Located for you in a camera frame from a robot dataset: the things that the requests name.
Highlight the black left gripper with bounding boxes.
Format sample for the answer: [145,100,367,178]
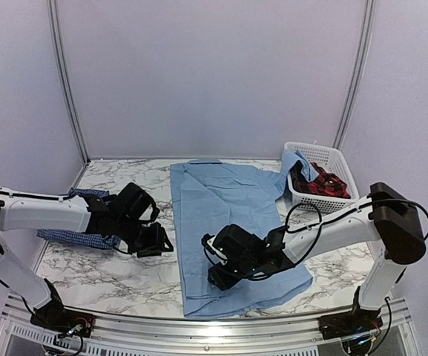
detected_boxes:
[114,214,174,257]

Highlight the light blue long sleeve shirt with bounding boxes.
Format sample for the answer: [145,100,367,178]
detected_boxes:
[170,151,318,319]

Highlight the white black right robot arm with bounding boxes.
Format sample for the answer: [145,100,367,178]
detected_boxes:
[201,182,428,332]

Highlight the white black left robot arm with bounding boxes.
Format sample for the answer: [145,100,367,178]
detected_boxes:
[0,182,174,330]

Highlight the navy checked folded shirt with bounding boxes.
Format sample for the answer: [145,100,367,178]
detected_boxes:
[36,188,121,250]

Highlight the red black plaid shirt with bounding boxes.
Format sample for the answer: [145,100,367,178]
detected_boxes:
[290,162,351,199]

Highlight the white plastic laundry basket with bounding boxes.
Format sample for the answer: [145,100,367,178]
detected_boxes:
[284,142,359,214]

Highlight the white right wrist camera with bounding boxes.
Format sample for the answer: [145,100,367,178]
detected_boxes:
[201,234,227,265]

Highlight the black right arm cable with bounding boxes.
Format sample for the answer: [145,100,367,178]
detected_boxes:
[283,192,428,334]

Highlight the aluminium front frame rail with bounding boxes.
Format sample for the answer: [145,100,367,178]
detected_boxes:
[0,292,422,356]

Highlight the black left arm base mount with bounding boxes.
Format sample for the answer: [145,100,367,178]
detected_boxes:
[30,279,94,337]

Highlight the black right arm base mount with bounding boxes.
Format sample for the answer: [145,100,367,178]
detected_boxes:
[318,287,383,340]

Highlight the aluminium corner post left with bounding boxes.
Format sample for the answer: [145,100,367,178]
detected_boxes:
[47,0,90,165]

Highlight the aluminium corner post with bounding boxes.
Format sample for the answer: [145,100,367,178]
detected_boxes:
[47,0,90,165]
[332,0,376,150]

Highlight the aluminium corner post right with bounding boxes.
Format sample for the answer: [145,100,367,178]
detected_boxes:
[332,0,376,150]

